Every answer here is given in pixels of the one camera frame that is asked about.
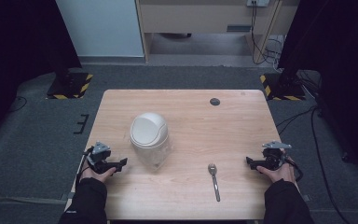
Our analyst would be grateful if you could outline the black cables under desk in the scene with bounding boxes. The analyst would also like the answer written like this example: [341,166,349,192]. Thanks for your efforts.
[250,1,284,71]

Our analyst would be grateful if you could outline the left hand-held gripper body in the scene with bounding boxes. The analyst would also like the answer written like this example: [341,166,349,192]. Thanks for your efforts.
[86,141,117,175]

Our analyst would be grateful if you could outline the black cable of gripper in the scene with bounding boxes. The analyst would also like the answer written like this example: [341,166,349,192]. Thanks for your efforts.
[75,147,95,189]
[285,155,305,183]

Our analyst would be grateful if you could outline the striped black stand base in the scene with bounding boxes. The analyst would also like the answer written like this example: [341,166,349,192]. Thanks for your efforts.
[259,72,307,102]
[45,71,94,101]

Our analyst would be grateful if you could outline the person's left hand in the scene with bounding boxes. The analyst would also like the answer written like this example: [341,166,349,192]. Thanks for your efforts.
[79,160,117,184]

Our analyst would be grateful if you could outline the metal spoon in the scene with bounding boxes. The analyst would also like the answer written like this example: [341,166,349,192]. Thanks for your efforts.
[207,162,222,203]

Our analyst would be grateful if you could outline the black curtain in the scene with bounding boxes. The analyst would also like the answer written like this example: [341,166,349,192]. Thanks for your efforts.
[277,0,358,185]
[0,0,83,147]

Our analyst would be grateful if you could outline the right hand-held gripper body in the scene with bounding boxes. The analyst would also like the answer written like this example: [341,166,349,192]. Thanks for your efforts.
[261,140,293,171]

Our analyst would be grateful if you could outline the grey power strip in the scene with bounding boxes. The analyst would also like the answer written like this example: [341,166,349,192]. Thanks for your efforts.
[246,0,270,8]

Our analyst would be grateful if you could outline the small white swing-lid trash can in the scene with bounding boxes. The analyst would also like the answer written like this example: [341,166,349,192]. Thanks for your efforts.
[129,112,172,171]

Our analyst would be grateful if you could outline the white cabinet panel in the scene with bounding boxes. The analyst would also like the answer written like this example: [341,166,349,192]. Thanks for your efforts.
[54,0,145,58]

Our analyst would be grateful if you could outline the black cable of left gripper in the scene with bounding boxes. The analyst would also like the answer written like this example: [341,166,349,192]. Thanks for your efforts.
[75,147,95,189]

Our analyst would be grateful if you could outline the thin black floor cable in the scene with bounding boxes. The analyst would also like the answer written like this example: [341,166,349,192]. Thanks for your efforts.
[7,95,28,114]

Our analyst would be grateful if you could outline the person's right hand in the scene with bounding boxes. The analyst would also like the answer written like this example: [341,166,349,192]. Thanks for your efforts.
[255,148,296,185]

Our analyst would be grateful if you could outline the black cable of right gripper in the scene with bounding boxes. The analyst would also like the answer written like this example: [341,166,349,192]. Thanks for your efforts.
[285,155,305,183]

